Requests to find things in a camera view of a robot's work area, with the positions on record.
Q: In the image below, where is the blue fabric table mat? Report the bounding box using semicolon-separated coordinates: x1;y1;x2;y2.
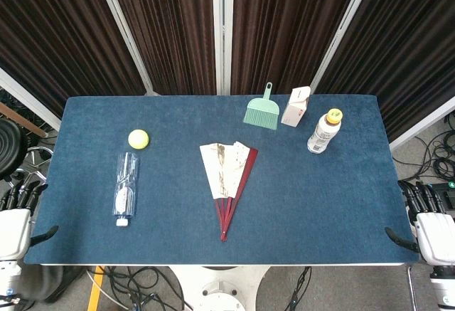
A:
23;93;419;265

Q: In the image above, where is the mint green hand brush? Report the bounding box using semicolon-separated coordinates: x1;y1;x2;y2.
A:
242;82;279;130

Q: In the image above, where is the black floor cable bundle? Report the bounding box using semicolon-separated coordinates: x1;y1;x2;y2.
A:
85;265;195;311
392;111;455;184

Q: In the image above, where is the chrome table leg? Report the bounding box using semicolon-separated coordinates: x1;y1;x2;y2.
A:
406;265;419;311

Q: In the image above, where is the white paper carton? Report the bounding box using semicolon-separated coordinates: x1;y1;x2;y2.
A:
280;85;312;128

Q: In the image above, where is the dark brown curtain panel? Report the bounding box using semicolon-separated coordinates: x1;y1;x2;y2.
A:
230;0;365;95
316;0;455;143
105;0;218;96
0;0;147;119

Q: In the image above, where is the clear plastic water bottle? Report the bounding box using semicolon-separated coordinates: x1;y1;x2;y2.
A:
112;152;140;228

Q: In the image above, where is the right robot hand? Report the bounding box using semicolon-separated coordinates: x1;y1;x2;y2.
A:
385;179;455;267

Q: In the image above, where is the red-ribbed paper folding fan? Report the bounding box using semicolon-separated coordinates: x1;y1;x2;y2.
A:
198;141;259;243

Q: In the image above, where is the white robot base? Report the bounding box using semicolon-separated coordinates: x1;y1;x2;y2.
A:
169;265;272;311

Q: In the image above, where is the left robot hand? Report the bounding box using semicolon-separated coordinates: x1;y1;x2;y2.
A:
0;180;60;260

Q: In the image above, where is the black stool with chrome base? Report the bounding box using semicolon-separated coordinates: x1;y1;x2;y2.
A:
0;117;55;188

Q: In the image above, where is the yellow-green tennis ball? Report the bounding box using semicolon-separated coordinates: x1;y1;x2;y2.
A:
127;129;150;150

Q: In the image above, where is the brown wooden strip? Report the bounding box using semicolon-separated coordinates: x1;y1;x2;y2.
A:
0;102;48;138

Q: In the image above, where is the yellow-capped white drink bottle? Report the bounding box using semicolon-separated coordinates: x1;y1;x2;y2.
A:
306;108;344;155

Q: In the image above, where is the white metal frame pole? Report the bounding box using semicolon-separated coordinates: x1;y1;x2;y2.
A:
92;0;161;97
211;0;235;96
310;0;378;94
388;96;455;151
0;68;62;132

